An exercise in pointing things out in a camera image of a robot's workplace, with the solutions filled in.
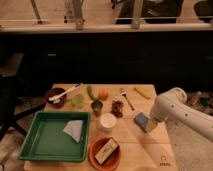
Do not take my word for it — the green cucumber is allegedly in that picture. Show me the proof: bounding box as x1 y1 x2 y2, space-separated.
87 85 98 100

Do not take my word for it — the dark grape bunch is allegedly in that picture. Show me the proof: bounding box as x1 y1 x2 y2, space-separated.
111 100 123 117

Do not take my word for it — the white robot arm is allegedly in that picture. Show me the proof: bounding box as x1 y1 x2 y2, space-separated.
150 87 213 142

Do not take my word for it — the black office chair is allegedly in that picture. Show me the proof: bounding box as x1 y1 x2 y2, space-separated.
0 39 46 141

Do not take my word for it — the white brush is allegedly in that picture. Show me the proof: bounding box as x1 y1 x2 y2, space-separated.
48 83 83 101

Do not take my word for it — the dark red bowl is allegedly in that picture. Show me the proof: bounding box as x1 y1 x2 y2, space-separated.
44 87 68 108

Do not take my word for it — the white cup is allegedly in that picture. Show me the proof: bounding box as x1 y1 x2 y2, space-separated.
99 113 117 131

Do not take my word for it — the white folded cloth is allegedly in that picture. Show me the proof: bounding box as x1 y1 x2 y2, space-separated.
63 120 83 143

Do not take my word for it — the fork with wooden handle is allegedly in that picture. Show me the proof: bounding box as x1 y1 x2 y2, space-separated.
120 88 135 111

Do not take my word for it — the orange bowl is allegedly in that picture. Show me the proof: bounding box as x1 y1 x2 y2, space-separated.
88 137 121 171

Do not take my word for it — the green plastic tray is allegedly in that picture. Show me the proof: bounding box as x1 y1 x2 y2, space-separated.
18 111 90 162

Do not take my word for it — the small metal cup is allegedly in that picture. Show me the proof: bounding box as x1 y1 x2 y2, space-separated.
91 100 103 116

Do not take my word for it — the orange fruit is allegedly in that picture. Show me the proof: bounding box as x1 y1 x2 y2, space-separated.
98 89 109 101

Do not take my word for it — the dark cabinet counter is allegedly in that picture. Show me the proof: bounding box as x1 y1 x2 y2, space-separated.
0 31 213 96

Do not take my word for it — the light green cup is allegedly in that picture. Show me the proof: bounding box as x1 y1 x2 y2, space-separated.
71 94 84 109

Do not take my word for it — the blue sponge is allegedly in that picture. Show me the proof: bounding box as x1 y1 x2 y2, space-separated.
134 112 149 131

